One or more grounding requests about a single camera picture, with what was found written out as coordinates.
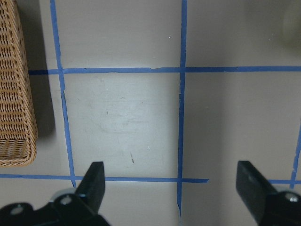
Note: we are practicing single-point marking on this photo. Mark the brown wicker basket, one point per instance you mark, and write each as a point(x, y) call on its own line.
point(18, 128)

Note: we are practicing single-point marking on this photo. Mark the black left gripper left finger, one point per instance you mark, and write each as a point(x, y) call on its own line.
point(92, 187)

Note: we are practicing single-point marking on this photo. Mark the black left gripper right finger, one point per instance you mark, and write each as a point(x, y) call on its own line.
point(254, 189)

